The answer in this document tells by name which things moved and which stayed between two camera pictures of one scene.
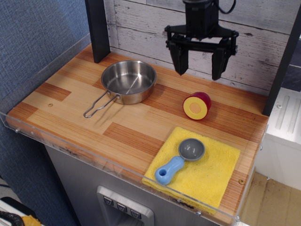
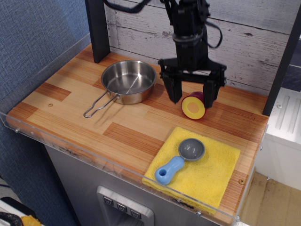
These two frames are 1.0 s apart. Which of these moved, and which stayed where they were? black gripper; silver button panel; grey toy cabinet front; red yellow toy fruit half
Moved: black gripper
Stayed: red yellow toy fruit half; silver button panel; grey toy cabinet front
